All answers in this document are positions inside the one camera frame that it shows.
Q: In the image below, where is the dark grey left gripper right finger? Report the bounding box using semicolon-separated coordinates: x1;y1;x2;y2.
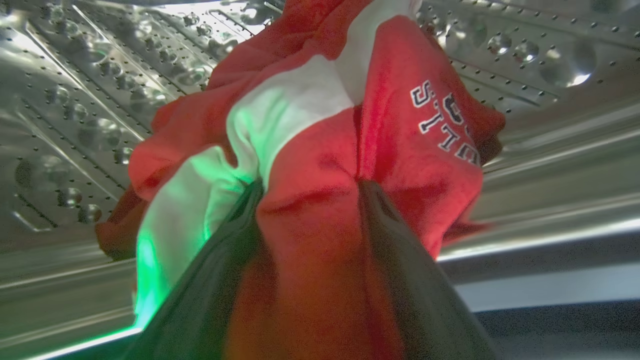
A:
358;179;501;360

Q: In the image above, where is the red and white lettered garment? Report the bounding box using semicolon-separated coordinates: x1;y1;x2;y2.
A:
95;0;507;360

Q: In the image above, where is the steel washing machine drum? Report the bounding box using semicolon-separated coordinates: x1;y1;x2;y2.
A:
0;0;640;360

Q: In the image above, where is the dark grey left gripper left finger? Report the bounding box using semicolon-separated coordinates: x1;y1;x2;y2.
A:
121;178;265;360

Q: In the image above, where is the grey washing machine door seal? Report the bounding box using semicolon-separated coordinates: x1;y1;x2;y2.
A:
440;231;640;360

